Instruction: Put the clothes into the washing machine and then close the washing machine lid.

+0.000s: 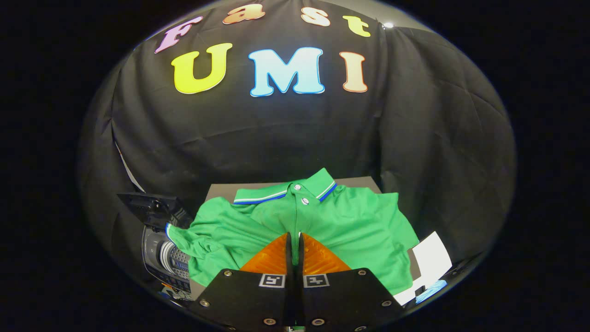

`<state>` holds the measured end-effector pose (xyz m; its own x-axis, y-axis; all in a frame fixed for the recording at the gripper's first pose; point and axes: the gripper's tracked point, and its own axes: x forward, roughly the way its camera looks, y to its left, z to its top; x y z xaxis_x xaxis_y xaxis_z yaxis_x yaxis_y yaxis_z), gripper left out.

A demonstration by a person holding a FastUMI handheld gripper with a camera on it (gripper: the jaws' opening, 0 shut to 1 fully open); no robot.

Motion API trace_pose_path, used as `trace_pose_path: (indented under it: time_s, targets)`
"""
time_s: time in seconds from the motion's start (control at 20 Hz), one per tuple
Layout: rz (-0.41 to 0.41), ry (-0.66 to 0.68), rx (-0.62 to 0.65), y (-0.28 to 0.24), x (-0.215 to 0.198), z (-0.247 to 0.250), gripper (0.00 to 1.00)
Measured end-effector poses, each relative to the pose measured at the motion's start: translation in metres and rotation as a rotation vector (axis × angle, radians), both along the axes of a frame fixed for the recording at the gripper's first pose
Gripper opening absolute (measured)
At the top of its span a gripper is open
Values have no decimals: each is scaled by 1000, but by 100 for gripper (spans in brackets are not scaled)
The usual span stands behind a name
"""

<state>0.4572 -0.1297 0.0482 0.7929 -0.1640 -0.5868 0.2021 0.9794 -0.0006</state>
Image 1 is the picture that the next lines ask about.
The grey washing machine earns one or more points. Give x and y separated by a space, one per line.
154 249

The green polo shirt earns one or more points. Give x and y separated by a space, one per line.
359 221

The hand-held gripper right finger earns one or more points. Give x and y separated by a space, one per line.
341 299

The beige cabinet with dark top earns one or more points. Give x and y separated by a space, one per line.
355 183

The light blue object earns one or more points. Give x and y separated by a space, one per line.
433 290

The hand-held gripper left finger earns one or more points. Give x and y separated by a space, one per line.
253 299

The white flat board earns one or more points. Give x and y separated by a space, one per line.
431 258

